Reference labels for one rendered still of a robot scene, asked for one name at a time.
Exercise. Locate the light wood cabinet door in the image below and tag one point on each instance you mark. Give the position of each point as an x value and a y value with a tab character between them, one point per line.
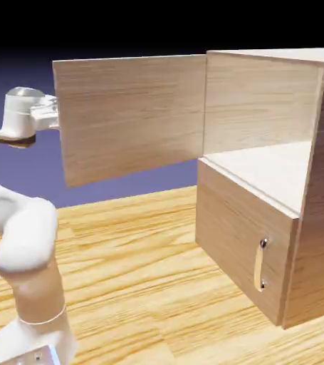
130	117

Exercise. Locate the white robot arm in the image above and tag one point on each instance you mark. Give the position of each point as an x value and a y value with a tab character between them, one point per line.
26	236

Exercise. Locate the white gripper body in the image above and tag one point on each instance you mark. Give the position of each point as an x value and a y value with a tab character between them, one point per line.
45	115

